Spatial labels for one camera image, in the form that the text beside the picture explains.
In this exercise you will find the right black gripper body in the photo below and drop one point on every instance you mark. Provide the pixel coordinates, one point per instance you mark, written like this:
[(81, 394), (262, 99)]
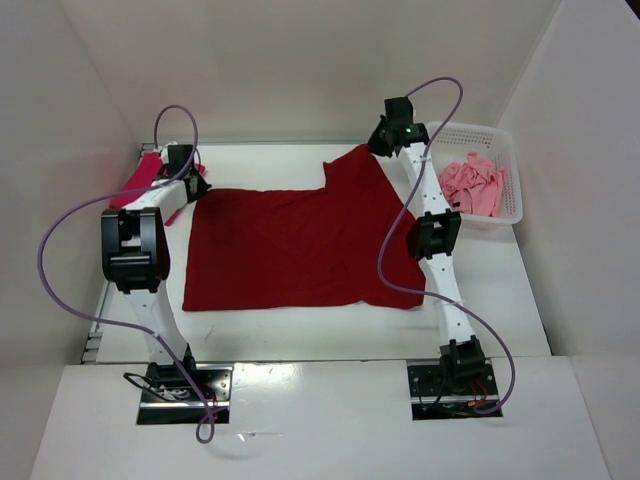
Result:
[(377, 140)]

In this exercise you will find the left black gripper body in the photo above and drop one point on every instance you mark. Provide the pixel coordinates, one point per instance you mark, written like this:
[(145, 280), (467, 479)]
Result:
[(201, 186)]

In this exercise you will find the magenta t shirt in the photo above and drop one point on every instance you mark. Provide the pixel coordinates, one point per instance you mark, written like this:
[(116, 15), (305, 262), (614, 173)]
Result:
[(156, 168)]

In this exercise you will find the dark red t shirt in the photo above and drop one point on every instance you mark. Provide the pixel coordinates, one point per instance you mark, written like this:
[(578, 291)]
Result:
[(341, 244)]

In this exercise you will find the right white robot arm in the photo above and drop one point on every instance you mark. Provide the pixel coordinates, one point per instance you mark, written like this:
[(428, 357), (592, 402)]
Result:
[(431, 240)]

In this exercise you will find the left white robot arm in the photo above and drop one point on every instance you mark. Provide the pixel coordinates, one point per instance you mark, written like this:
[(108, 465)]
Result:
[(135, 257)]

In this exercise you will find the light pink t shirt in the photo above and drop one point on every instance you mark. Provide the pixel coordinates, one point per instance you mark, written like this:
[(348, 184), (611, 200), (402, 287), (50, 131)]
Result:
[(474, 187)]

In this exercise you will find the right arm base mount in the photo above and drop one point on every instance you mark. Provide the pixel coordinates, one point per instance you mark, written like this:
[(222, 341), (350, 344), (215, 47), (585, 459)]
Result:
[(432, 399)]

